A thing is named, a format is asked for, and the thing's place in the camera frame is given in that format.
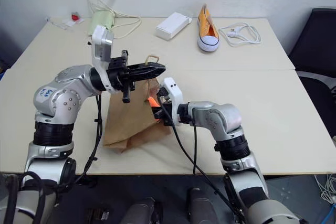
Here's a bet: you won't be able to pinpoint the dark rounded shape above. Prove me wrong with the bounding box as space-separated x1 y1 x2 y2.
186 187 219 224
121 197 159 224

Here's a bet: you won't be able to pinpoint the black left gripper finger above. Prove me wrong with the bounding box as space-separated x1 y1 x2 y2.
128 69 166 82
127 62 167 74

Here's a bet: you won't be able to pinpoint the orange plush toy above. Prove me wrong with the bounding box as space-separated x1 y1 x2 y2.
146 95 162 123

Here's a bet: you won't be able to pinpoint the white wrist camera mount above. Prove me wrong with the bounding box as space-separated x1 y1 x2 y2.
159 77 184 126
90 24 115 93

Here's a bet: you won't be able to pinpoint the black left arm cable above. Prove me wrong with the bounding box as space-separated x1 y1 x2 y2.
54 93 103 190

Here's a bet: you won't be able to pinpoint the orange canvas sneaker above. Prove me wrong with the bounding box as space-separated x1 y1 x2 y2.
196 4 221 52

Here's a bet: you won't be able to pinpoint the white cardboard box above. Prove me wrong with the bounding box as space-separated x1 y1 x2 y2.
154 12 193 42

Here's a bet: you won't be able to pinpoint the green pouch with white cord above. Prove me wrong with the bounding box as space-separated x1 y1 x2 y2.
87 0 143 40

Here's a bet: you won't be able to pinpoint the small red and white packet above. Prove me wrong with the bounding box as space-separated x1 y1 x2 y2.
62 11 85 27

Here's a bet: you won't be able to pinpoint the black office chair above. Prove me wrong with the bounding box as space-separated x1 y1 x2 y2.
288 7 336 138

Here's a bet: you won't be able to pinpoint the brown paper bag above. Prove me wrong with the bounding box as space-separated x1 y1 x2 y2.
102 55 172 154

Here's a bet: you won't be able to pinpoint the white floor cables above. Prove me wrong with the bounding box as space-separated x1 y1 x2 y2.
313 173 336 207

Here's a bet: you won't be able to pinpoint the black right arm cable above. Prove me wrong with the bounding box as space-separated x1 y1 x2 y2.
156 91 248 224

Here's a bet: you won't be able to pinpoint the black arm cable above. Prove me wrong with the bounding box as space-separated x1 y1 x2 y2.
156 91 248 224
54 93 103 190

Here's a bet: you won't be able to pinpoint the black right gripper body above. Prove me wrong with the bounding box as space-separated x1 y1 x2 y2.
153 88 174 128

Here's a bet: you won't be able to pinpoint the white power cable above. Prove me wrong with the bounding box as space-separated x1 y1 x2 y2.
218 22 263 47

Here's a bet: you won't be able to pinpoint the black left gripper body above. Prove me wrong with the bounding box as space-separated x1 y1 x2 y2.
107 49 137 104

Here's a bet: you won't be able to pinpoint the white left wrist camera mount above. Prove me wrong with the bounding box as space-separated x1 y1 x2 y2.
90 24 115 93

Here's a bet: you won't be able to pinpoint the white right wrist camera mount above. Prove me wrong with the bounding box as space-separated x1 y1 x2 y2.
159 77 184 126

